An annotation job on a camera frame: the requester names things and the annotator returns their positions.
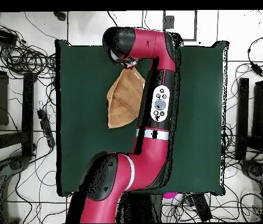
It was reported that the orange terry towel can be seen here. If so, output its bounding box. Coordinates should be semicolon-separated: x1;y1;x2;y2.
106;67;146;130

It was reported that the dark green table cloth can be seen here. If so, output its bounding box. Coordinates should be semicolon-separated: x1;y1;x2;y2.
54;39;230;198

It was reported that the black rolling chair base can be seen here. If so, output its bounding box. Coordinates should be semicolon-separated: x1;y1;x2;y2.
53;11;67;22

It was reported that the long black power strip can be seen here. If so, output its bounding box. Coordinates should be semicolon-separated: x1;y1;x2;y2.
37;108;57;149

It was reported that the black metal bar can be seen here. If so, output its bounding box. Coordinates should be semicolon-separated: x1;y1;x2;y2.
235;78;250;162

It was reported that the black adapter box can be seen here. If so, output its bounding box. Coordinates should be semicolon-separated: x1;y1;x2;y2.
0;27;18;47

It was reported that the pink and white object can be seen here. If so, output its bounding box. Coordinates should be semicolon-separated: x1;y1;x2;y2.
162;192;184;201

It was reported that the black power brick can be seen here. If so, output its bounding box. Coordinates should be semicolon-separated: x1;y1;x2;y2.
191;193;213;222

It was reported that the dark chair base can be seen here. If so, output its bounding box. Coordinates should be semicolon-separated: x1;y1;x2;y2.
239;158;263;195

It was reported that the grey chair base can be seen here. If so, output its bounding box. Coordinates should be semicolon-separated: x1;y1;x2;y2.
0;155;33;224

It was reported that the grey square frame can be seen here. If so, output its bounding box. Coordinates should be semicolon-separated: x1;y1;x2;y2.
162;10;198;43

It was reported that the tangle of black cables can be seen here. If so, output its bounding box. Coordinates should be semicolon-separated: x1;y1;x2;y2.
0;38;57;80
161;122;262;222

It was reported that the black metal frame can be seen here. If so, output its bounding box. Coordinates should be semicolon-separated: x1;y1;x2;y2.
0;52;38;164

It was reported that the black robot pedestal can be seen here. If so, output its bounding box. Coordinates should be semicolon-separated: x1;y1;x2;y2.
115;192;163;224

